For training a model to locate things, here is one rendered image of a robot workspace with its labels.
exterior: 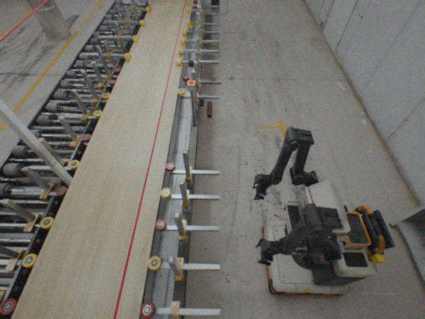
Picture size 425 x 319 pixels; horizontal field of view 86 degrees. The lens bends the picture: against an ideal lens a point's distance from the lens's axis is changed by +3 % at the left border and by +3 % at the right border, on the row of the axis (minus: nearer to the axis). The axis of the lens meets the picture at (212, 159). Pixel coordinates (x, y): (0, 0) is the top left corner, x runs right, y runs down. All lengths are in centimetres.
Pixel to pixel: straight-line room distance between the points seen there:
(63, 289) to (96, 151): 105
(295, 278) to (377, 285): 91
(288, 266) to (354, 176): 163
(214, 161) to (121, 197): 154
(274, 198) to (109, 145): 190
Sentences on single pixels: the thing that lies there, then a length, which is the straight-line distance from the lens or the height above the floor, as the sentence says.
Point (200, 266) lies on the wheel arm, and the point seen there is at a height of 82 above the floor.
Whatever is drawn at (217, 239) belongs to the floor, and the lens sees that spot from 258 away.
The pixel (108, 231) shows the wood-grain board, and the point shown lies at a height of 90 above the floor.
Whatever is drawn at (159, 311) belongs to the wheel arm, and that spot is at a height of 84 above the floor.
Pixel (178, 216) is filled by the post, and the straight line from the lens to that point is 142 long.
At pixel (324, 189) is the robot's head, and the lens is 139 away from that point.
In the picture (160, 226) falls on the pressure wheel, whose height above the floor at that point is 91.
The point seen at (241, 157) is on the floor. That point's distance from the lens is 312.
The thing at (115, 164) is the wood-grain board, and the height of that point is 90.
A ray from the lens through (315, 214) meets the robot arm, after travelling 99.
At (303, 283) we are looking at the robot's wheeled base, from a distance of 234.
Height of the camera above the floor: 246
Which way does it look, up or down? 53 degrees down
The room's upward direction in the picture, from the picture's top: 1 degrees clockwise
